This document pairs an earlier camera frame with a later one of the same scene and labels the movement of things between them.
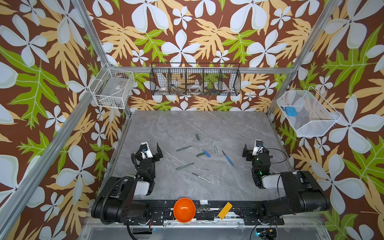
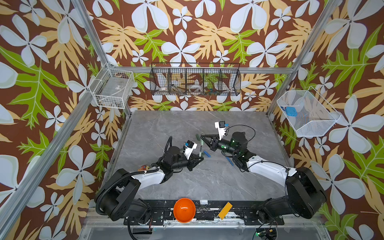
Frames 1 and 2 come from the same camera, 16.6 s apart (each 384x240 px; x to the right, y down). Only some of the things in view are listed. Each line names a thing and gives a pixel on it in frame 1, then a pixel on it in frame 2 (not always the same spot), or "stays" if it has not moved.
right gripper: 257,155 → 215,143
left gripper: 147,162 → 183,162
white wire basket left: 112,87 stays
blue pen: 228,159 stays
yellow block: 225,210 stays
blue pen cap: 208,155 stays
